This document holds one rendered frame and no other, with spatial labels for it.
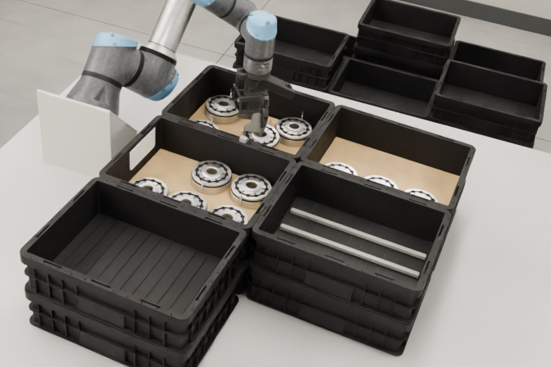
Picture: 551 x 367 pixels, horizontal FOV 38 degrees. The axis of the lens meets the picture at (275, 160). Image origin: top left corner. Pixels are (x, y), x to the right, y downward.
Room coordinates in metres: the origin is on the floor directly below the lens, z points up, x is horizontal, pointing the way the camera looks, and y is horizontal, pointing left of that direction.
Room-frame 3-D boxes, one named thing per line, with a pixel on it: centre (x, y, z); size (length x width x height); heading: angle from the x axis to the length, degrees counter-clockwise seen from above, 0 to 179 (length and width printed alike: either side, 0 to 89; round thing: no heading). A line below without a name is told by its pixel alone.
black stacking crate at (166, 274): (1.25, 0.28, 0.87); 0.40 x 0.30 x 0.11; 71
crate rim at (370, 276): (1.40, -0.20, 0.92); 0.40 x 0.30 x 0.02; 71
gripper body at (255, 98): (1.80, 0.08, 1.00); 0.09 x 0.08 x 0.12; 113
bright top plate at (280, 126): (1.85, -0.04, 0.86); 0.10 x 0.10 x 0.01
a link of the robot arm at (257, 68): (1.80, 0.08, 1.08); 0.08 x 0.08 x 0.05
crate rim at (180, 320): (1.25, 0.28, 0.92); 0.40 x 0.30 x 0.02; 71
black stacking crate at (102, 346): (1.25, 0.28, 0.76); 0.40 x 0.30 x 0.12; 71
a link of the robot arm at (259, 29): (1.80, 0.08, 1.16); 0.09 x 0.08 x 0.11; 28
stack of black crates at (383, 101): (2.76, -0.40, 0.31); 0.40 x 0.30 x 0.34; 75
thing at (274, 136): (1.78, 0.05, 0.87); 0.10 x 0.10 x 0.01
